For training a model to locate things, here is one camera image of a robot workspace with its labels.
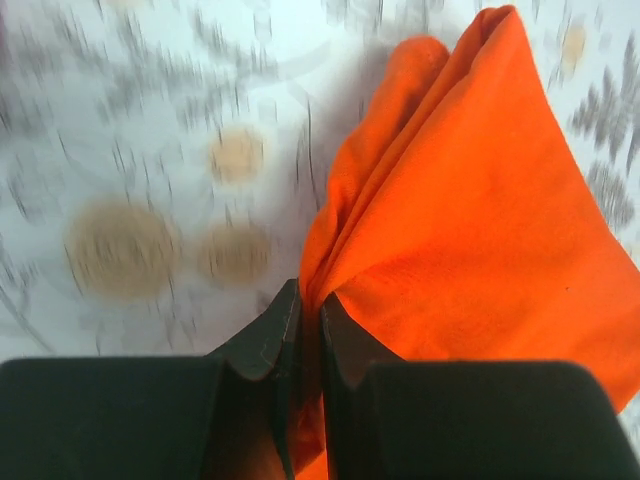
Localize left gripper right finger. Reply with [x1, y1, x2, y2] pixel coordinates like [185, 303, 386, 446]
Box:
[321, 296, 639, 479]

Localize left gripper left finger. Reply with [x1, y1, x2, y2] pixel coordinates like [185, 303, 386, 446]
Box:
[1, 280, 301, 479]

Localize orange t shirt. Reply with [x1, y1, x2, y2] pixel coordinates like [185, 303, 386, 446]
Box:
[292, 5, 639, 479]

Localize floral table mat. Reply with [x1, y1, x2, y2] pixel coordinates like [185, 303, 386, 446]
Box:
[1, 1, 639, 479]

